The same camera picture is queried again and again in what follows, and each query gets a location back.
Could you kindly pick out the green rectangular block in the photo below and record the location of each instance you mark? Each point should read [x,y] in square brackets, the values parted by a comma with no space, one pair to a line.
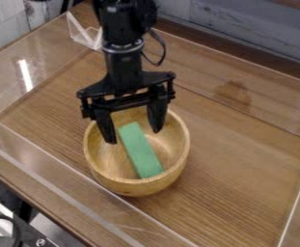
[141,152]

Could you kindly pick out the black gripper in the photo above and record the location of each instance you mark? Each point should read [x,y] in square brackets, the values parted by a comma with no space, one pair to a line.
[127,87]

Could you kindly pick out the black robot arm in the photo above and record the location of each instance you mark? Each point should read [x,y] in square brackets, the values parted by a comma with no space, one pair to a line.
[126,21]

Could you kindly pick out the brown wooden bowl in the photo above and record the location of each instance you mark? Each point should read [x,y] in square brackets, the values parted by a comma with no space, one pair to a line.
[110,162]

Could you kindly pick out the clear acrylic corner bracket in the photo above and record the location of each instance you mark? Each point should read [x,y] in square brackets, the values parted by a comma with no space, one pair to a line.
[87,36]

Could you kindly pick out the black metal bracket with bolt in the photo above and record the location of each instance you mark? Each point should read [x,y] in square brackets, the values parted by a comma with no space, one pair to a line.
[28,236]

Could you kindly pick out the clear acrylic tray enclosure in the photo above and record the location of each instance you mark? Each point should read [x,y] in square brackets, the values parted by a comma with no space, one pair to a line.
[237,197]

